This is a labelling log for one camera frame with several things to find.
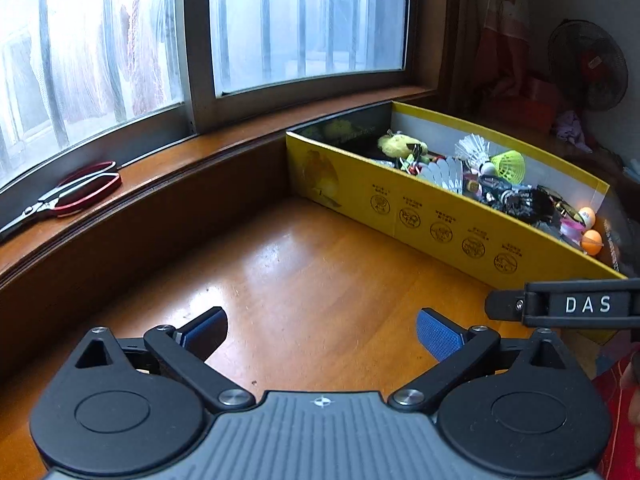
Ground yellow-green plastic shuttlecock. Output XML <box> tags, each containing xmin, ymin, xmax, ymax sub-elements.
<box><xmin>491</xmin><ymin>150</ymin><xmax>527</xmax><ymax>184</ymax></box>

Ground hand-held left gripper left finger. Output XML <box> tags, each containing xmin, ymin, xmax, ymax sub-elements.
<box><xmin>70</xmin><ymin>306</ymin><xmax>257</xmax><ymax>413</ymax></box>

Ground person's right hand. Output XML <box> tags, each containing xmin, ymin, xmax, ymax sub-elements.
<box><xmin>620</xmin><ymin>357</ymin><xmax>640</xmax><ymax>392</ymax></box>

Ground red-handled scissors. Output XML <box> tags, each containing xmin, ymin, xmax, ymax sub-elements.
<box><xmin>0</xmin><ymin>161</ymin><xmax>123</xmax><ymax>242</ymax></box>

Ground purple cloth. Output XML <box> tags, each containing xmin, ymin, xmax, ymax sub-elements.
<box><xmin>551</xmin><ymin>110</ymin><xmax>594</xmax><ymax>152</ymax></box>

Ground black standing fan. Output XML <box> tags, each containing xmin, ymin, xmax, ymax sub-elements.
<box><xmin>547</xmin><ymin>19</ymin><xmax>629</xmax><ymax>112</ymax></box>

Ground yellow cardboard box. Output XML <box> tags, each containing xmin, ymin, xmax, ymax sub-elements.
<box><xmin>286</xmin><ymin>101</ymin><xmax>633</xmax><ymax>347</ymax></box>

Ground yellow plush toy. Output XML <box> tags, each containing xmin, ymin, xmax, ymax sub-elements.
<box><xmin>376</xmin><ymin>132</ymin><xmax>430</xmax><ymax>159</ymax></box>

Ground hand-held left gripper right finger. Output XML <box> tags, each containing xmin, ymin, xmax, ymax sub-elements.
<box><xmin>388</xmin><ymin>308</ymin><xmax>583</xmax><ymax>412</ymax></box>

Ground pink floral curtain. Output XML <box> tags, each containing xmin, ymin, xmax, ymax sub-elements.
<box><xmin>475</xmin><ymin>0</ymin><xmax>532</xmax><ymax>112</ymax></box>

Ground sliding glass window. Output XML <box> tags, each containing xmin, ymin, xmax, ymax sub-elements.
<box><xmin>0</xmin><ymin>0</ymin><xmax>416</xmax><ymax>196</ymax></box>

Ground white feather shuttlecock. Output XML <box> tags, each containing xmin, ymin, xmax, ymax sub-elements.
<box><xmin>425</xmin><ymin>156</ymin><xmax>467</xmax><ymax>194</ymax></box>
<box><xmin>455</xmin><ymin>134</ymin><xmax>497</xmax><ymax>177</ymax></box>

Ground person's red patterned clothing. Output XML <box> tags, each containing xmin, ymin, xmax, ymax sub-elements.
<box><xmin>592</xmin><ymin>352</ymin><xmax>640</xmax><ymax>480</ymax></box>

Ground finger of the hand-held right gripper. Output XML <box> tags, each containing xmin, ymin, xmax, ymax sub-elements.
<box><xmin>484</xmin><ymin>277</ymin><xmax>640</xmax><ymax>332</ymax></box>

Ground black mesh bundle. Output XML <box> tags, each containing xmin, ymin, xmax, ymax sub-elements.
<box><xmin>492</xmin><ymin>184</ymin><xmax>567</xmax><ymax>227</ymax></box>

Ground orange cardboard box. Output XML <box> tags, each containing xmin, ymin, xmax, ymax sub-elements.
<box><xmin>520</xmin><ymin>77</ymin><xmax>562</xmax><ymax>132</ymax></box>

